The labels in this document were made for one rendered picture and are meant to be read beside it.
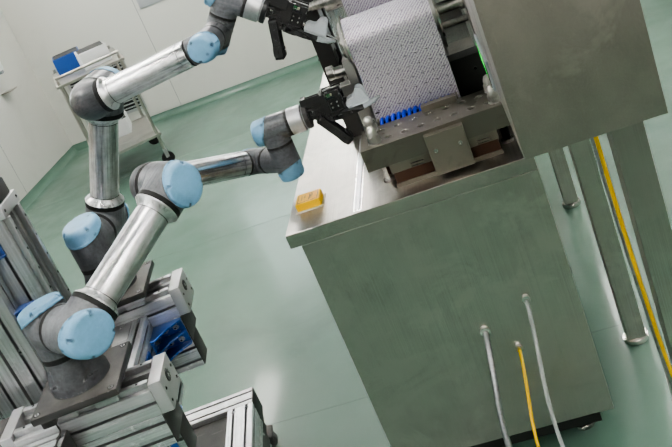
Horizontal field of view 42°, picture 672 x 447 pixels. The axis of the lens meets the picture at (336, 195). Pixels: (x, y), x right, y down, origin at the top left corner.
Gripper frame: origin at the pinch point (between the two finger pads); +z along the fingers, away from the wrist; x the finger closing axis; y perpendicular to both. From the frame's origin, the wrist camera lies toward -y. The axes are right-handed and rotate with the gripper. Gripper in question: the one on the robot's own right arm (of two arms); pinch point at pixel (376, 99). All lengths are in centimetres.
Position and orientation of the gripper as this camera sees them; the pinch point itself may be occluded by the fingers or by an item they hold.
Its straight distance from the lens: 238.0
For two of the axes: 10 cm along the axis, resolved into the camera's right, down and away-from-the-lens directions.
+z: 9.3, -3.1, -1.9
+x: 0.5, -4.0, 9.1
